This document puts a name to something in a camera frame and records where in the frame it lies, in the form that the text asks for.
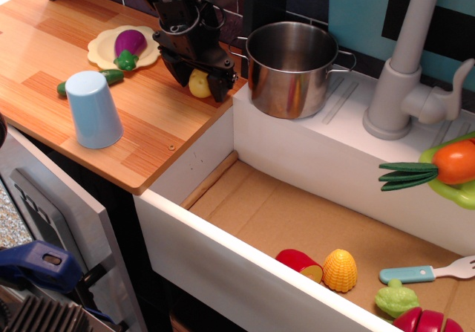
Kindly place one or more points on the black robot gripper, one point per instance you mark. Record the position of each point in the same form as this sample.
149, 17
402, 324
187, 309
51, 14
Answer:
187, 48

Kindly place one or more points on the yellow toy potato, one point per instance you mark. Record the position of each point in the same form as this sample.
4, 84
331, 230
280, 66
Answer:
198, 84

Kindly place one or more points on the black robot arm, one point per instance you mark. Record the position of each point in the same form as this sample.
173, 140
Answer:
177, 13

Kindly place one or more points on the stainless steel pot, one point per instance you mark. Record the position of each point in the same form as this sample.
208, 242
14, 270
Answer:
289, 68

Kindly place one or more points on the purple toy eggplant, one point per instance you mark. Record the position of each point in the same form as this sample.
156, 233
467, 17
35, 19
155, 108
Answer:
128, 46

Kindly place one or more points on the green toy cucumber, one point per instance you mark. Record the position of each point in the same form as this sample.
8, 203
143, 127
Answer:
112, 77

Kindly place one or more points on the pale yellow toy plate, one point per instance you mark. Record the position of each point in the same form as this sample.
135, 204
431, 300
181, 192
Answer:
101, 49

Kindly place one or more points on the light blue plastic cup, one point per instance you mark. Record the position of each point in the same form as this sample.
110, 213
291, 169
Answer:
95, 116

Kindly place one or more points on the white toy sink basin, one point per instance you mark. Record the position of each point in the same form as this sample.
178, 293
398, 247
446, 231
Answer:
253, 185

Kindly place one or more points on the grey toy faucet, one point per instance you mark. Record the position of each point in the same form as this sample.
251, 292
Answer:
399, 95

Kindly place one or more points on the red toy fruit half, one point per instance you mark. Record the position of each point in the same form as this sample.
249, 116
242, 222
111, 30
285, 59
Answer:
301, 263

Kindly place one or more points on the grey oven door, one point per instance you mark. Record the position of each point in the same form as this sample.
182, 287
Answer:
56, 209

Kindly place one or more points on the yellow toy corn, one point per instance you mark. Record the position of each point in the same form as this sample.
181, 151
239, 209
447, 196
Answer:
340, 271

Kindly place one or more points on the blue clamp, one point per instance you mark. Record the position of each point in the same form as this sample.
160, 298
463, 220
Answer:
41, 264

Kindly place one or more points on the orange toy carrot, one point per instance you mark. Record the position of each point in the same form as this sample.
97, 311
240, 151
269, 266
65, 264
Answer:
404, 175

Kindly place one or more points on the lime green plastic tray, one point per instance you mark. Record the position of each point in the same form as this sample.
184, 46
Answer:
451, 194

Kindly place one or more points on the light green toy vegetable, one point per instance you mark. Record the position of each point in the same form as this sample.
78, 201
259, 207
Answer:
396, 299

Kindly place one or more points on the black finned metal device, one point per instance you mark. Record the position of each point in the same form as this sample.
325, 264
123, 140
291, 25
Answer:
25, 311

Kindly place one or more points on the red sliced toy fruit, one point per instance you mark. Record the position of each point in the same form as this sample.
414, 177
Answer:
419, 320

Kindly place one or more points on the toy fork blue handle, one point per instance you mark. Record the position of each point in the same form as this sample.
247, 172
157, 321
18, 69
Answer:
462, 268

